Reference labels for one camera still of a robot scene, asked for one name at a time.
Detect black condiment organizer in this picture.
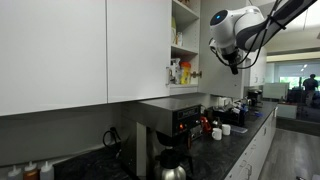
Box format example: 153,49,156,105
213,107,247,127

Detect steel commercial coffeemaker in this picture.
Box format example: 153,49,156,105
120,98,201,180

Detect yellow container in cabinet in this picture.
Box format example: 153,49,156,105
180,62,191,85

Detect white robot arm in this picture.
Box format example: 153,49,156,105
209,0,317,75

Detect steel coffee carafe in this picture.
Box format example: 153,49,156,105
154,149,193,180

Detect person in dark clothes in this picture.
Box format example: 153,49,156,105
303,74,318,107

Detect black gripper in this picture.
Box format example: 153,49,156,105
223,48,241,75

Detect black coffee machine far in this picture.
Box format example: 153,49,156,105
248,90,263,106

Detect white lower cabinet drawers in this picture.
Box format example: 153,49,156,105
224,108,277,180

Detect orange handle coffee pot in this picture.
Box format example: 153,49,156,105
200,116,212,134

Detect white cabinet door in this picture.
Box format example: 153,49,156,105
198,0,248,98
106,0,172,103
0,0,107,116

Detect brown squeeze bottle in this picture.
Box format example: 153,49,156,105
23,161,40,180

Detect white squeeze bottle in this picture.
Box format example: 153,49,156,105
40,161,54,180
7,166,23,180

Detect metal left door handle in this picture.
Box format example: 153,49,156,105
165,67,171,86

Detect black power cable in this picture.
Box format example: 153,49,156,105
101,126,123,158

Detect white mug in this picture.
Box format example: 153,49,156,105
212,128,222,140
222,124,231,136

